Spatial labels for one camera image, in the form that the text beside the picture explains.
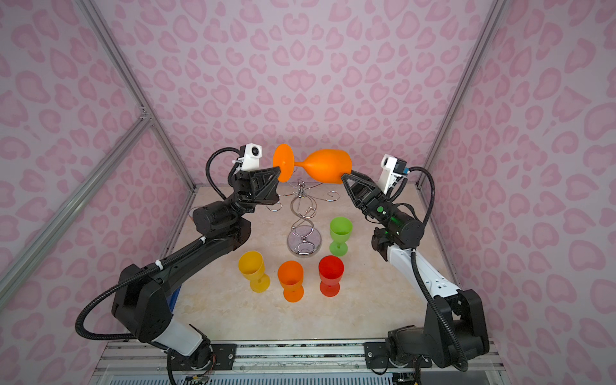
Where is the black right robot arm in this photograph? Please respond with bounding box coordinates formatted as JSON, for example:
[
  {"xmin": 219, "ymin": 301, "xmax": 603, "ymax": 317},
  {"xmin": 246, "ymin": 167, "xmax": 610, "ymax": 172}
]
[{"xmin": 342, "ymin": 172, "xmax": 489, "ymax": 372}]

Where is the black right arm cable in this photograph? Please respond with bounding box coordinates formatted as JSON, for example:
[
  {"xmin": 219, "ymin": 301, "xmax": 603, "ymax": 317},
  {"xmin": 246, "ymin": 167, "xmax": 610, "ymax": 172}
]
[{"xmin": 394, "ymin": 165, "xmax": 468, "ymax": 372}]

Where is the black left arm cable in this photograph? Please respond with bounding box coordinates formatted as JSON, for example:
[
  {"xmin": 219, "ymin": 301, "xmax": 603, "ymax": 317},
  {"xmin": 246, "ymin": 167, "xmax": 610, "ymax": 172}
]
[{"xmin": 74, "ymin": 147, "xmax": 242, "ymax": 343}]

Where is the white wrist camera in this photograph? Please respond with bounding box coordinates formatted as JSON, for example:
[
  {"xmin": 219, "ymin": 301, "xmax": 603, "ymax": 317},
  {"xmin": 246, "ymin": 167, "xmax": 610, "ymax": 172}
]
[
  {"xmin": 236, "ymin": 143, "xmax": 263, "ymax": 172},
  {"xmin": 377, "ymin": 154, "xmax": 407, "ymax": 194}
]

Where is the green wine glass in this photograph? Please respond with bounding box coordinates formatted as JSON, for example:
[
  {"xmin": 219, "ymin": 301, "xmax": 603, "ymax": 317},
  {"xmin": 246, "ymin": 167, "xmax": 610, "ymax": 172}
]
[{"xmin": 330, "ymin": 217, "xmax": 353, "ymax": 257}]

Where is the orange wine glass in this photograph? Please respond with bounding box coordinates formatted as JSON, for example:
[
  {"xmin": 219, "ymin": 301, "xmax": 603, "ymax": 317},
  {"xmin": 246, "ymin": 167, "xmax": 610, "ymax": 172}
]
[
  {"xmin": 278, "ymin": 261, "xmax": 304, "ymax": 303},
  {"xmin": 273, "ymin": 144, "xmax": 352, "ymax": 184}
]

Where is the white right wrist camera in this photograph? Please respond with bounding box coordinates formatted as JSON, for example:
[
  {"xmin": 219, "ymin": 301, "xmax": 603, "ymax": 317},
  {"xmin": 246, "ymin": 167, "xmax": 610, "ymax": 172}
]
[{"xmin": 377, "ymin": 154, "xmax": 407, "ymax": 194}]

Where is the red wine glass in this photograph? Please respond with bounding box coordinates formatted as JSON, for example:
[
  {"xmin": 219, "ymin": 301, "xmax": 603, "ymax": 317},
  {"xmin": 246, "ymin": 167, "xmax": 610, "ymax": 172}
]
[{"xmin": 319, "ymin": 255, "xmax": 345, "ymax": 298}]

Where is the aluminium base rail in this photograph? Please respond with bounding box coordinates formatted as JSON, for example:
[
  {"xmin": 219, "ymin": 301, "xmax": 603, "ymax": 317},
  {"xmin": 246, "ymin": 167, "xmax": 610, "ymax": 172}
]
[{"xmin": 90, "ymin": 338, "xmax": 509, "ymax": 384}]

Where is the yellow wine glass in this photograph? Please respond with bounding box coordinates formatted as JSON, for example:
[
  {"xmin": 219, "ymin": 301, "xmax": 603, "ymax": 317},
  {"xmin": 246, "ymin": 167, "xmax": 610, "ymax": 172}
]
[{"xmin": 238, "ymin": 251, "xmax": 270, "ymax": 293}]

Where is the chrome wire wine glass rack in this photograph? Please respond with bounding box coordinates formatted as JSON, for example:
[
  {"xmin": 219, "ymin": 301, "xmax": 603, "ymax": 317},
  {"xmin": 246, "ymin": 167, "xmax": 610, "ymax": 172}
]
[{"xmin": 278, "ymin": 179, "xmax": 340, "ymax": 258}]

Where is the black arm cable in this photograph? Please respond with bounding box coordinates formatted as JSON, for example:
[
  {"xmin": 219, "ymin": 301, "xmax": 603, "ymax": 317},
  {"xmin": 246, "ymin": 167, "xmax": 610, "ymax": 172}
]
[
  {"xmin": 394, "ymin": 165, "xmax": 468, "ymax": 372},
  {"xmin": 74, "ymin": 147, "xmax": 242, "ymax": 343}
]

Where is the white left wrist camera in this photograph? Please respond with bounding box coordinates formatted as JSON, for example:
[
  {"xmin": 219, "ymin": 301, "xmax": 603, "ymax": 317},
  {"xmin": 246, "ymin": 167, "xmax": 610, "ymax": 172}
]
[{"xmin": 236, "ymin": 143, "xmax": 263, "ymax": 172}]

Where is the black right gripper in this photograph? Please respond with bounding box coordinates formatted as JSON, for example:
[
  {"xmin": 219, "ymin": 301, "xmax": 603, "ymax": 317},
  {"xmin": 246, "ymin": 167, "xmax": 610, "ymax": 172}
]
[{"xmin": 338, "ymin": 175, "xmax": 407, "ymax": 232}]

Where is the blue stapler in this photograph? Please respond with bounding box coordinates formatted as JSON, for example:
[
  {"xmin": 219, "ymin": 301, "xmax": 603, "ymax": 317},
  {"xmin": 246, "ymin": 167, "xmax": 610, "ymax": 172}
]
[{"xmin": 168, "ymin": 287, "xmax": 181, "ymax": 312}]

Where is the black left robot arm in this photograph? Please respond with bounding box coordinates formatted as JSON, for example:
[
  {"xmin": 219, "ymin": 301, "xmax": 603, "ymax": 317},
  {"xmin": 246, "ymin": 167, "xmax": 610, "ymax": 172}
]
[{"xmin": 112, "ymin": 167, "xmax": 281, "ymax": 370}]

